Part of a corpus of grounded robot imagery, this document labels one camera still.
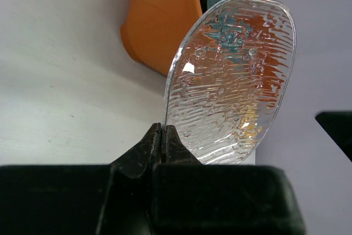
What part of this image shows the orange plastic bin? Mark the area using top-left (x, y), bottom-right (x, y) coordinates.
top-left (120, 0), bottom-right (203, 75)

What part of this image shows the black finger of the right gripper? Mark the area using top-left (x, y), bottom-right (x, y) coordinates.
top-left (315, 111), bottom-right (352, 161)

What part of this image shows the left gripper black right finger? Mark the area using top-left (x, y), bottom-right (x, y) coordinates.
top-left (151, 125), bottom-right (306, 234)

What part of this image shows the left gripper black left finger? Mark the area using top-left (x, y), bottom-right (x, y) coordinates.
top-left (1, 123), bottom-right (161, 234)

